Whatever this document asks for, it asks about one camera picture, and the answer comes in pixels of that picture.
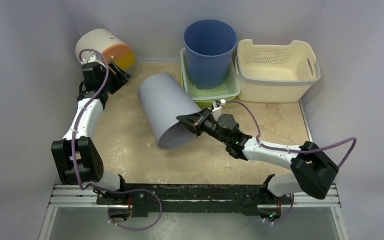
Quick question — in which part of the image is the grey plastic bucket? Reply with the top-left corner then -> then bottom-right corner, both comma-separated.
137,72 -> 201,150

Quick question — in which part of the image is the blue plastic bucket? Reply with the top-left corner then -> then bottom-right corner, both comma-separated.
183,20 -> 238,90

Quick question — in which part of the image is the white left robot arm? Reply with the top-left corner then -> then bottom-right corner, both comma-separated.
51,59 -> 131,205

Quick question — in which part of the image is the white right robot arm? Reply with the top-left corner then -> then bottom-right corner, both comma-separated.
177,109 -> 339,204

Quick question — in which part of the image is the round drawer box orange yellow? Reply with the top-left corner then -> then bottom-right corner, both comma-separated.
75,28 -> 136,75

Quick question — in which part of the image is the green and white tray basket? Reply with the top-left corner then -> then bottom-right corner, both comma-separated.
180,48 -> 241,108

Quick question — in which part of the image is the cream perforated basket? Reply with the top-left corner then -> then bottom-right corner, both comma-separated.
235,39 -> 322,103

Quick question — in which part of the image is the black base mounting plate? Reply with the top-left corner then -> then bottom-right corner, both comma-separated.
93,183 -> 294,222

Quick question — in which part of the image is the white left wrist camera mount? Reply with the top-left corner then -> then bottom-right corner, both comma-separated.
80,53 -> 104,66

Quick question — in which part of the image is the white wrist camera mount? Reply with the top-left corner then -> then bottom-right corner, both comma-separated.
80,53 -> 104,66
211,99 -> 227,116

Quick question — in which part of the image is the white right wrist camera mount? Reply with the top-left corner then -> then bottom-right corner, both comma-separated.
211,99 -> 227,116

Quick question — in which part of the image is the aluminium rail frame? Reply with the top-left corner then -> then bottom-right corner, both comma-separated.
39,175 -> 349,240

